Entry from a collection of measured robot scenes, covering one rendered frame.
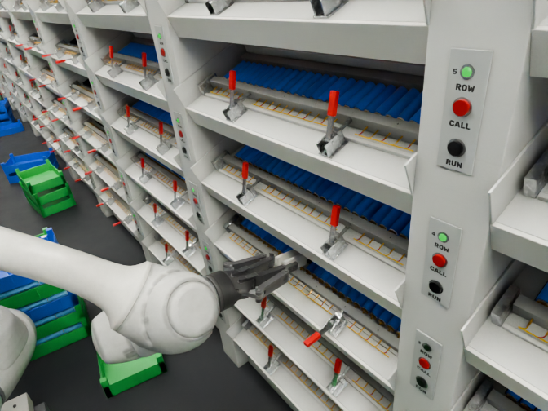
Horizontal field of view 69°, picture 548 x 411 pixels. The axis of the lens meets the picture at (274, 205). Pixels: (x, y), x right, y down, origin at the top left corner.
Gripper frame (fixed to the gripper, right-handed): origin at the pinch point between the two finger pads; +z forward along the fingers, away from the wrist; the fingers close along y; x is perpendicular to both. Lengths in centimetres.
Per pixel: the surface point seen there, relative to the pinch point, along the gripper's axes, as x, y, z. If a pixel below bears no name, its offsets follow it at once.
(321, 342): 21.7, -6.7, 5.0
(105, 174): 26, 147, 2
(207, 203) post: -3.8, 29.4, -4.1
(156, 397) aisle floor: 64, 38, -22
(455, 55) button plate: -45, -35, -11
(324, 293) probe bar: 3.4, -9.6, 1.1
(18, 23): -41, 239, -9
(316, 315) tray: 7.7, -10.4, -1.4
